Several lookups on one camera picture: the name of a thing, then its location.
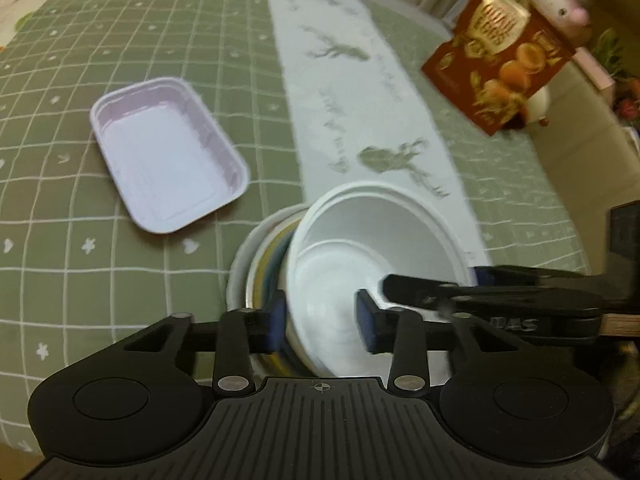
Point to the plush toy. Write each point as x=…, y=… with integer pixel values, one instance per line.
x=560, y=0

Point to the green checked tablecloth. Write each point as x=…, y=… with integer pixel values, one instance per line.
x=100, y=270

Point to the green potted plant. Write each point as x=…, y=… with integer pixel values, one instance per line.
x=612, y=60

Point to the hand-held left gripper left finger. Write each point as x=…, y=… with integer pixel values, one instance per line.
x=275, y=321

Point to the white cup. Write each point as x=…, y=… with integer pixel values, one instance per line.
x=536, y=105

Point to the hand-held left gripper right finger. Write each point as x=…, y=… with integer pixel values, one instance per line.
x=365, y=323

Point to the white plate with yellow rim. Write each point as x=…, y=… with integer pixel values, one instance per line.
x=267, y=270

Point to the white cartoon-print cloth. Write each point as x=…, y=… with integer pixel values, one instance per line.
x=25, y=5

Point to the red printed box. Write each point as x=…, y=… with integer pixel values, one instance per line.
x=500, y=50

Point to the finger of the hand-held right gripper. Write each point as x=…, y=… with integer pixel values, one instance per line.
x=415, y=286

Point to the lilac rectangular plastic tray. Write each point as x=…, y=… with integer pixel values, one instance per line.
x=165, y=155

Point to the large white plate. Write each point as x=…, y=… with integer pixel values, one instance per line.
x=240, y=270

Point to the white plastic bowl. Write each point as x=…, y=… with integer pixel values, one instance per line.
x=380, y=240

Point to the white deer-print table runner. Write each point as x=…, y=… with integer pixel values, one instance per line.
x=350, y=90

